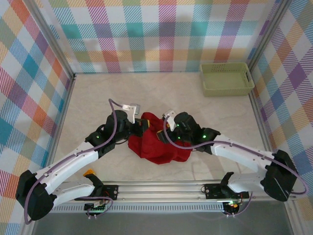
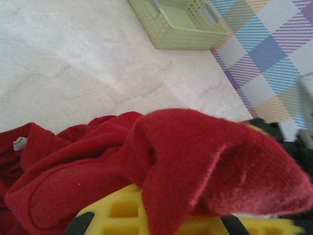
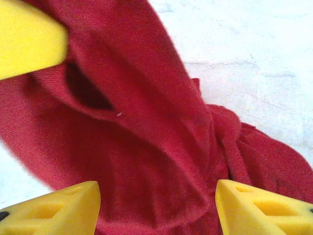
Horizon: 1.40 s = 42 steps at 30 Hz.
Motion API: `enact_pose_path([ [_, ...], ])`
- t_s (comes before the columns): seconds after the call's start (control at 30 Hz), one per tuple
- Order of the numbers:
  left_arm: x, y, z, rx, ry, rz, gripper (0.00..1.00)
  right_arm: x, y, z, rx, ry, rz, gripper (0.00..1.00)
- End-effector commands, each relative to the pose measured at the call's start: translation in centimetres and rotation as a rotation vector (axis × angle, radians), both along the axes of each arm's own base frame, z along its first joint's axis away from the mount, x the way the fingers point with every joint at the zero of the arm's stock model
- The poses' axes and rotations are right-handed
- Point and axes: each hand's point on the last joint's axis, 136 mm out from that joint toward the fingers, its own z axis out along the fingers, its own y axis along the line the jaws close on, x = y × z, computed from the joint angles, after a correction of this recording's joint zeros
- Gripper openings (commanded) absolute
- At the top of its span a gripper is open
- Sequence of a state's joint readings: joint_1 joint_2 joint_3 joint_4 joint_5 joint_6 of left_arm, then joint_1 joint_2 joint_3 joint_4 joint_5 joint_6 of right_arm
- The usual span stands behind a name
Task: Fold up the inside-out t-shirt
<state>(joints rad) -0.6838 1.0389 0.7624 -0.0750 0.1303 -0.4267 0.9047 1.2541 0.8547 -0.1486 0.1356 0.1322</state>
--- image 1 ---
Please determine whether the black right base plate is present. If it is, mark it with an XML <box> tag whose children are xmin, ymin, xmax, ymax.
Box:
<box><xmin>204</xmin><ymin>183</ymin><xmax>250</xmax><ymax>200</ymax></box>

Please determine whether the pale green plastic basket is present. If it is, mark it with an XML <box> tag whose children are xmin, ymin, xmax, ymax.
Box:
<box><xmin>200</xmin><ymin>62</ymin><xmax>255</xmax><ymax>97</ymax></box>

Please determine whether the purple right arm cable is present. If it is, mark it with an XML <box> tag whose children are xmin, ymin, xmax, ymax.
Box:
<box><xmin>163</xmin><ymin>115</ymin><xmax>308</xmax><ymax>218</ymax></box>

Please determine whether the aluminium frame post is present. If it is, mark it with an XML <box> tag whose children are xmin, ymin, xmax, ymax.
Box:
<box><xmin>23</xmin><ymin>0</ymin><xmax>76</xmax><ymax>79</ymax></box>
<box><xmin>246</xmin><ymin>0</ymin><xmax>293</xmax><ymax>73</ymax></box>

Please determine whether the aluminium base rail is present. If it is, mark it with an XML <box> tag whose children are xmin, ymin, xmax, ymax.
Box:
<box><xmin>52</xmin><ymin>180</ymin><xmax>297</xmax><ymax>203</ymax></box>

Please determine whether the controller circuit board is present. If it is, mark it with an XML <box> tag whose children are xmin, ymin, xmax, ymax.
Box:
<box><xmin>84</xmin><ymin>202</ymin><xmax>109</xmax><ymax>212</ymax></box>
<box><xmin>223</xmin><ymin>201</ymin><xmax>243</xmax><ymax>212</ymax></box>

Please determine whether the right controller circuit board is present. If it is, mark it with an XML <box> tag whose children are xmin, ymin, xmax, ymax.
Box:
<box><xmin>223</xmin><ymin>201</ymin><xmax>243</xmax><ymax>212</ymax></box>

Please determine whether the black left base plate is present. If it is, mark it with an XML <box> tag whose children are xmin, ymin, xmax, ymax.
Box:
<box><xmin>99</xmin><ymin>185</ymin><xmax>120</xmax><ymax>202</ymax></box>

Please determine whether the left controller circuit board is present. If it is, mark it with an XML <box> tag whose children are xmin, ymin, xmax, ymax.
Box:
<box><xmin>84</xmin><ymin>202</ymin><xmax>109</xmax><ymax>212</ymax></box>

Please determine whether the red t-shirt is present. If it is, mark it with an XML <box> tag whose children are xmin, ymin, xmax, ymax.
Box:
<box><xmin>127</xmin><ymin>112</ymin><xmax>193</xmax><ymax>166</ymax></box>

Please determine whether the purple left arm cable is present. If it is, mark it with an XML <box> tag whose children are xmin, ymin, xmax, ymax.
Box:
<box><xmin>24</xmin><ymin>98</ymin><xmax>128</xmax><ymax>225</ymax></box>

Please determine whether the grey metal panel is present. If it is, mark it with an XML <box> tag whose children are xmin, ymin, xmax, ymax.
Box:
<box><xmin>31</xmin><ymin>212</ymin><xmax>294</xmax><ymax>235</ymax></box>

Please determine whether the slotted grey cable duct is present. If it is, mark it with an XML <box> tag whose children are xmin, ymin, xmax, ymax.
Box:
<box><xmin>48</xmin><ymin>205</ymin><xmax>226</xmax><ymax>213</ymax></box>

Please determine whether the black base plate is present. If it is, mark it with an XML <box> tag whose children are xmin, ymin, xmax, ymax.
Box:
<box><xmin>99</xmin><ymin>185</ymin><xmax>120</xmax><ymax>202</ymax></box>
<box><xmin>204</xmin><ymin>183</ymin><xmax>250</xmax><ymax>200</ymax></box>

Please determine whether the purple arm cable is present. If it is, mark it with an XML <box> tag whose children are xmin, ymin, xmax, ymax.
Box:
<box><xmin>163</xmin><ymin>115</ymin><xmax>308</xmax><ymax>218</ymax></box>
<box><xmin>24</xmin><ymin>98</ymin><xmax>128</xmax><ymax>225</ymax></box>

